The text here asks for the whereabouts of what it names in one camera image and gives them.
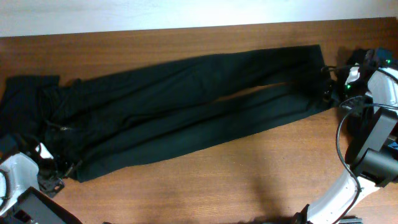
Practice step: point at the black trousers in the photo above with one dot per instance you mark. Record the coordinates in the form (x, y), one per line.
(172, 109)

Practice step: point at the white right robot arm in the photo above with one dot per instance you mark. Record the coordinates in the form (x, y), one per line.
(366, 138)

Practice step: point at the black base bracket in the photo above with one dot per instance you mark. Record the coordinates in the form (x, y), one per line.
(345, 220)

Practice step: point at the black folded garment left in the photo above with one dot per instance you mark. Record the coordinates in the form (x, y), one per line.
(23, 106)

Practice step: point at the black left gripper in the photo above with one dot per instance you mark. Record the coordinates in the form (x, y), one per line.
(50, 186)

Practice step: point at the black garment right pile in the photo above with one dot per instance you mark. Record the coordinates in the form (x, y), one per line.
(371, 59)

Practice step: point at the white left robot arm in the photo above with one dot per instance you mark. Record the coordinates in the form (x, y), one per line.
(29, 182)

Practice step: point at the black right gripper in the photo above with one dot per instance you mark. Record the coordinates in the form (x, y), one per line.
(335, 92)

